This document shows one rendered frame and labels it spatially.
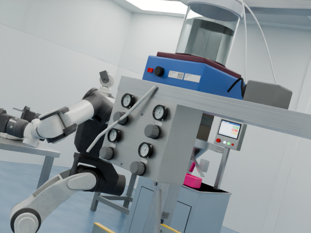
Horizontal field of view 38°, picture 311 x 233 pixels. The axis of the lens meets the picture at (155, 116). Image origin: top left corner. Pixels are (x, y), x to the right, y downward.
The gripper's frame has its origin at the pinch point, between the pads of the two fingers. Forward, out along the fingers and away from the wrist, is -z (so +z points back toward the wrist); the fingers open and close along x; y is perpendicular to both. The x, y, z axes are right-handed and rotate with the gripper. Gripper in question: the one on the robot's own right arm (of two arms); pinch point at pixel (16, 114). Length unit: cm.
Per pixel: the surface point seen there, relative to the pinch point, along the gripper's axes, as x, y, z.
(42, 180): 33.1, 3.9, 28.1
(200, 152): -12, 62, 177
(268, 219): 42, 167, 398
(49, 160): 20.4, 3.8, 28.0
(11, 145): 17.1, -4.7, 1.7
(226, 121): -46, 53, 186
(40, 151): 16.5, -0.2, 19.9
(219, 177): 3, 50, 196
